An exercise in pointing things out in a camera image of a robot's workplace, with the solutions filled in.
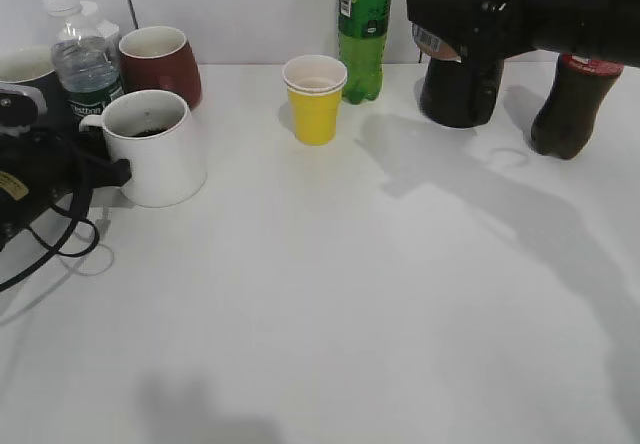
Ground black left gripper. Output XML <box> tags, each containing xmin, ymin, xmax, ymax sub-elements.
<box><xmin>1</xmin><ymin>129</ymin><xmax>132</xmax><ymax>245</ymax></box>

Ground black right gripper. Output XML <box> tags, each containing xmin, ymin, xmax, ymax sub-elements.
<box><xmin>406</xmin><ymin>0</ymin><xmax>639</xmax><ymax>124</ymax></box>

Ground white ceramic mug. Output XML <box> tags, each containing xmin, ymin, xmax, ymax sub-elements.
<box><xmin>79</xmin><ymin>90</ymin><xmax>207</xmax><ymax>208</ymax></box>

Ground black ceramic mug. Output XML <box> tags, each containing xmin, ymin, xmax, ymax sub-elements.
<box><xmin>419</xmin><ymin>59</ymin><xmax>504</xmax><ymax>129</ymax></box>

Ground clear water bottle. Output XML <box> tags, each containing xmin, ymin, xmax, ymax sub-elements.
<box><xmin>42</xmin><ymin>0</ymin><xmax>125</xmax><ymax>121</ymax></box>

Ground green soda bottle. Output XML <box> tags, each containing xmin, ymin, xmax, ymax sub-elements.
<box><xmin>338</xmin><ymin>0</ymin><xmax>391</xmax><ymax>105</ymax></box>

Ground dark red ceramic mug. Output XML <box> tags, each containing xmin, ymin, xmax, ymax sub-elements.
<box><xmin>119</xmin><ymin>26</ymin><xmax>202</xmax><ymax>109</ymax></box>

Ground cola bottle red label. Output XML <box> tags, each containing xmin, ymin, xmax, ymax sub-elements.
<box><xmin>530</xmin><ymin>54</ymin><xmax>624</xmax><ymax>160</ymax></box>

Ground black cable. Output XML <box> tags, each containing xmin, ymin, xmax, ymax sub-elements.
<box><xmin>0</xmin><ymin>128</ymin><xmax>101</xmax><ymax>293</ymax></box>

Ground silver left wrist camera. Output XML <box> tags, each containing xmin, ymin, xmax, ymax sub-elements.
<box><xmin>1</xmin><ymin>83</ymin><xmax>47</xmax><ymax>137</ymax></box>

